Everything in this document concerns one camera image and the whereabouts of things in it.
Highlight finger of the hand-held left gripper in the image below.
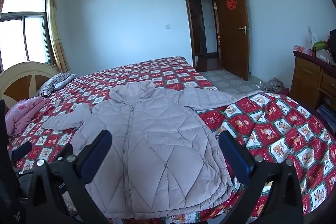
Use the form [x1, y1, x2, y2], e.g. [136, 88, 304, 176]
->
[12, 142, 32, 161]
[51, 145, 74, 165]

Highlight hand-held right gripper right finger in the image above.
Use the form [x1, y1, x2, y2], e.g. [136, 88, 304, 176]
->
[219, 131, 311, 224]

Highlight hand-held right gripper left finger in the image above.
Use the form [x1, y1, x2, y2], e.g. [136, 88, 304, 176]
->
[26, 130, 112, 224]

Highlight pale pink quilted puffer jacket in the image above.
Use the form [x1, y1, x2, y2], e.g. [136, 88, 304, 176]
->
[42, 81, 264, 220]

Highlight red checked printed bedsheet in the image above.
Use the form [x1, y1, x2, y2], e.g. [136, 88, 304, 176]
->
[5, 56, 336, 224]

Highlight cream and wood headboard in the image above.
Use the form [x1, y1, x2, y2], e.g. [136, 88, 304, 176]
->
[0, 61, 59, 109]

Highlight striped grey pillow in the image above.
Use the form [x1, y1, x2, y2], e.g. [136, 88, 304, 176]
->
[37, 72, 77, 97]

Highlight dark crumpled cloth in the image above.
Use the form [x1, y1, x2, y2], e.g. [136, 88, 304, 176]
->
[264, 77, 284, 93]

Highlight wooden dresser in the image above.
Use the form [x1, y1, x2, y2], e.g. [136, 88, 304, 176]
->
[289, 51, 336, 119]

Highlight brown wooden door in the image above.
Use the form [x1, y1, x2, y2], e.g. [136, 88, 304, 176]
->
[216, 0, 250, 81]

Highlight sliding glass window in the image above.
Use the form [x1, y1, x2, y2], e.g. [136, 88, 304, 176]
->
[0, 0, 53, 73]

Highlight yellow patterned curtain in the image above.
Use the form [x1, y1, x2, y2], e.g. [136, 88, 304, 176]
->
[47, 0, 69, 73]

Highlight pink printed box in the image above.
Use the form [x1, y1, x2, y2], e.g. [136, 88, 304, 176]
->
[293, 45, 313, 56]

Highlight green soft object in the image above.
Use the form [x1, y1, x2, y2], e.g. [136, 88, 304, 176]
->
[311, 41, 328, 52]

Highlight white upright card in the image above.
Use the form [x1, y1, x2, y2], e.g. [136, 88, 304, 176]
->
[307, 26, 319, 46]

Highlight black screen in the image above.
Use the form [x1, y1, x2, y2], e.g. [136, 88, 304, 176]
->
[328, 28, 336, 67]

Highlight brown wooden door frame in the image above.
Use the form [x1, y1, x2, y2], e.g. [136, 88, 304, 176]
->
[182, 0, 222, 72]

